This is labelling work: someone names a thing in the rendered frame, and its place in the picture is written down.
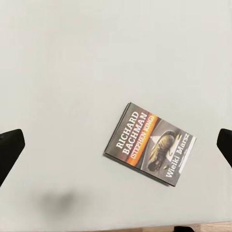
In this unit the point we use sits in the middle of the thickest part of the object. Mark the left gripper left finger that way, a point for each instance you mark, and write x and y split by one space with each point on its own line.
11 145

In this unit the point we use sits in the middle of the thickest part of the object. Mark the hardback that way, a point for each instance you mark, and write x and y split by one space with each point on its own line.
150 144

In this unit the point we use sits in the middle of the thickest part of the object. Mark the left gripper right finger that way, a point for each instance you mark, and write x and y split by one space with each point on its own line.
224 143

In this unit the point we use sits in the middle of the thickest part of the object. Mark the bed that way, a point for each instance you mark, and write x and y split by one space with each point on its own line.
69 68

